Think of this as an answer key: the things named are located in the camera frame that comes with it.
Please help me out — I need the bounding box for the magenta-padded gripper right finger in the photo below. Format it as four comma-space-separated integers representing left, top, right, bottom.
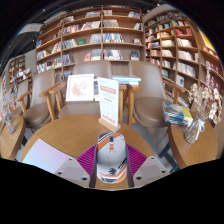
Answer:
125, 143, 171, 189

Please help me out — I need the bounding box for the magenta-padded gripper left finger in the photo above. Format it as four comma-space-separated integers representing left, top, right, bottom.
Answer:
54, 144, 100, 189

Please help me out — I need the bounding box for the white and orange computer mouse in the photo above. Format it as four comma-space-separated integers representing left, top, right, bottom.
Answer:
95, 131, 129, 184

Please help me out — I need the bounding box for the round wooden side table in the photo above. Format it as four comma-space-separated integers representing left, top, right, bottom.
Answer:
166, 119, 219, 169
0, 115, 27, 161

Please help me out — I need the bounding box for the glass vase with dried flowers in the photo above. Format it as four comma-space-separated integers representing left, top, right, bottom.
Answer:
184, 59, 224, 145

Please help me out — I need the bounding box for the brown padded wooden armchair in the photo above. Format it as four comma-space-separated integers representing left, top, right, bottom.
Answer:
128, 60, 186, 129
39, 61, 141, 126
16, 69, 58, 129

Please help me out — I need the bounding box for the stack of colourful books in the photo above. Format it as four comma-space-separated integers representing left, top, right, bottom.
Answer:
162, 100, 194, 127

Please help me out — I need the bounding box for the white sign on wooden base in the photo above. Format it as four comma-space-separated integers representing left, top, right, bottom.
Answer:
97, 76, 122, 133

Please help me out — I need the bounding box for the white framed picture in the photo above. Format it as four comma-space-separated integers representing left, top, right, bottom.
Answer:
65, 73, 95, 102

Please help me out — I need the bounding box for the dark upright book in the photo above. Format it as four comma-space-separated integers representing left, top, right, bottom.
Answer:
93, 79, 100, 102

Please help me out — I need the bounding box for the stack of light blue books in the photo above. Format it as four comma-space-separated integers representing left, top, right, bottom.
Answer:
111, 74, 142, 87

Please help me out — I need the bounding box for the distant wooden bookshelf unit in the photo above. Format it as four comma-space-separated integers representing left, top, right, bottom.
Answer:
8, 54, 33, 84

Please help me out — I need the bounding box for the curved wooden bookshelf unit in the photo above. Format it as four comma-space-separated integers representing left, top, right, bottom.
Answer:
143, 11, 224, 111

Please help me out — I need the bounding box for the wide wooden bookshelf unit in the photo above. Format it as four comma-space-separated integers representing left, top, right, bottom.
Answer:
34, 5, 145, 81

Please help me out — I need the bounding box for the white ceiling panel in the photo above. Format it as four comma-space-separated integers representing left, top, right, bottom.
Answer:
18, 22, 44, 36

